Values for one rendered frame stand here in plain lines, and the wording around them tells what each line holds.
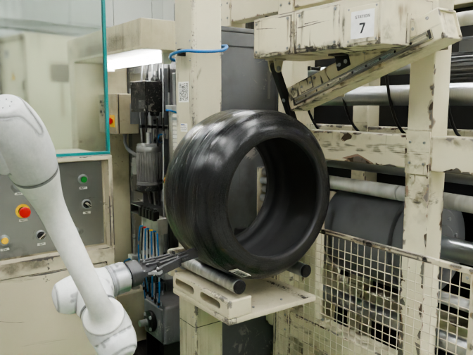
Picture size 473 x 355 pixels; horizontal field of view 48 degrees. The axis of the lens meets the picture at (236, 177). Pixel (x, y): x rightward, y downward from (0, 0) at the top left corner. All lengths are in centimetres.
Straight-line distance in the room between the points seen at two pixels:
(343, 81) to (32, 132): 113
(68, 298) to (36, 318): 69
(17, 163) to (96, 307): 42
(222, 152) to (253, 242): 54
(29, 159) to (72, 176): 103
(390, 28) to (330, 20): 21
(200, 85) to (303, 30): 41
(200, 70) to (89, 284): 94
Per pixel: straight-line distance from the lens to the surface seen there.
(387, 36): 164
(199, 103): 193
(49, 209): 123
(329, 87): 192
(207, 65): 195
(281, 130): 166
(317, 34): 180
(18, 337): 217
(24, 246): 213
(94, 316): 136
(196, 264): 185
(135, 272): 155
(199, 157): 158
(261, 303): 181
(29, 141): 108
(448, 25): 171
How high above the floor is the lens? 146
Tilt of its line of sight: 8 degrees down
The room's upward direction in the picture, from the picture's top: straight up
